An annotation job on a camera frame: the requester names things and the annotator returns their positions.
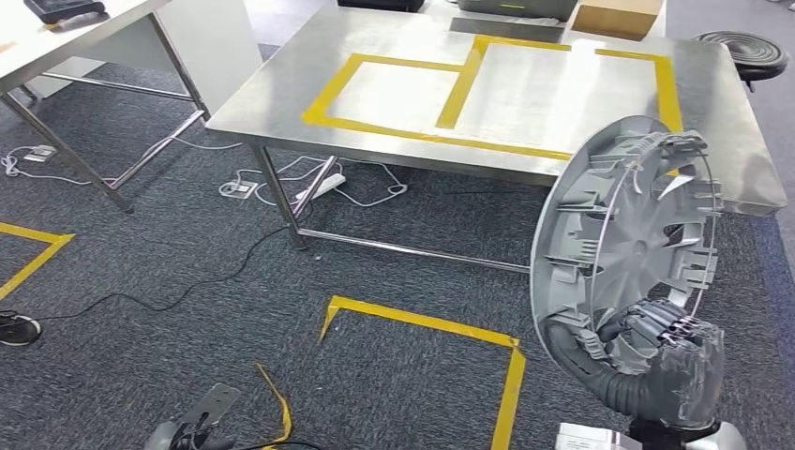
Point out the person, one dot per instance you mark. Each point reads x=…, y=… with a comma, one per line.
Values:
x=18, y=329

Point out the white power strip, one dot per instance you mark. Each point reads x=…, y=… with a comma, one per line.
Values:
x=323, y=185

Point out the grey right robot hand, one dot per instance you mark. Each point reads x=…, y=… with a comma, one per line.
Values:
x=689, y=379

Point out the grey floor socket box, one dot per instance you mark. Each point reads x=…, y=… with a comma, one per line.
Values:
x=40, y=154
x=239, y=188

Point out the black case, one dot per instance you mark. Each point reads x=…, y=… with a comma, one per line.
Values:
x=379, y=5

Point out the black round stool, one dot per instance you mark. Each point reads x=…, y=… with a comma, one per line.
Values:
x=739, y=53

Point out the brown cardboard box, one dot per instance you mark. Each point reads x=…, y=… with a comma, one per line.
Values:
x=615, y=18

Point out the dark grey electronic device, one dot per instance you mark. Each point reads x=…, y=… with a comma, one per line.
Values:
x=515, y=9

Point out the silver plastic wheel hubcap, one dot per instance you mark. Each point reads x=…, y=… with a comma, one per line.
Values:
x=627, y=242

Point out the black flat device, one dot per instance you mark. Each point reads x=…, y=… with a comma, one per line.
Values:
x=62, y=9

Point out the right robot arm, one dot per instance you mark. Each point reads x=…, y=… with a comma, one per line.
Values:
x=590, y=376

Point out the peeling yellow floor tape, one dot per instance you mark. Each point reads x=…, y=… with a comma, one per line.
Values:
x=287, y=413

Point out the stainless steel workbench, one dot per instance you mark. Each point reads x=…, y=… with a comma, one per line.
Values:
x=279, y=105

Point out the white desk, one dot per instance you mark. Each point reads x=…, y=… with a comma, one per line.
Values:
x=205, y=49

